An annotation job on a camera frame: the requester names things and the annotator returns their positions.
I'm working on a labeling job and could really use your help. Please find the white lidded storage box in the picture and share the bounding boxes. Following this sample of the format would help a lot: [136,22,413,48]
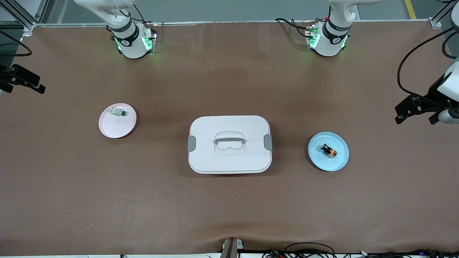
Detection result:
[188,115,273,175]

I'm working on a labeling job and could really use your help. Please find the light blue round plate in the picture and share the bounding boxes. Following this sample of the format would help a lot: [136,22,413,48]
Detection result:
[308,132,349,172]

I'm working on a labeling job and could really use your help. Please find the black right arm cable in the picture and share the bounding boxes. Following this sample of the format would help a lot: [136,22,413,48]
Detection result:
[0,30,33,57]

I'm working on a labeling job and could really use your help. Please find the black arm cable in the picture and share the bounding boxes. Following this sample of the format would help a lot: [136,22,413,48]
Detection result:
[397,27,459,104]
[0,30,33,57]

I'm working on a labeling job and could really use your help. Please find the aluminium frame strut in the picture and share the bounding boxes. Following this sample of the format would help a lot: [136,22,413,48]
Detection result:
[0,0,49,36]
[429,0,459,29]

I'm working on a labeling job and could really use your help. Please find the orange and black switch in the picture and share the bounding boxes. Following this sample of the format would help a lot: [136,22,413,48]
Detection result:
[320,143,339,158]

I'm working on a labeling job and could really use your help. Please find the aluminium frame rail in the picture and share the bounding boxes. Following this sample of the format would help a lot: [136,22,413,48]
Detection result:
[23,20,442,27]

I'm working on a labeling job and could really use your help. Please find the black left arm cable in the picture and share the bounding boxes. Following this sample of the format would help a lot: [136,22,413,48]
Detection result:
[397,27,459,104]

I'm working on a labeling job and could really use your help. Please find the pink round plate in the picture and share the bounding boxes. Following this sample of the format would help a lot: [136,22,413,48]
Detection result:
[99,103,137,139]

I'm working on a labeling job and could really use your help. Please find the black cable bundle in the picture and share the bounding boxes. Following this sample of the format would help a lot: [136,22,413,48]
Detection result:
[359,248,459,258]
[262,242,337,258]

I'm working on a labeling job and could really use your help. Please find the black right base cable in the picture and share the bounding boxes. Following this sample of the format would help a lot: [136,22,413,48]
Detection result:
[124,3,148,24]

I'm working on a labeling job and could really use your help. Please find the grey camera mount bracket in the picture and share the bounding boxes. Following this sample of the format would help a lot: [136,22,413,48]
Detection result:
[219,238,245,258]

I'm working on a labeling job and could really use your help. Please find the black left base cables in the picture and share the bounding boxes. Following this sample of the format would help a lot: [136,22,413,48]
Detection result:
[274,17,312,38]

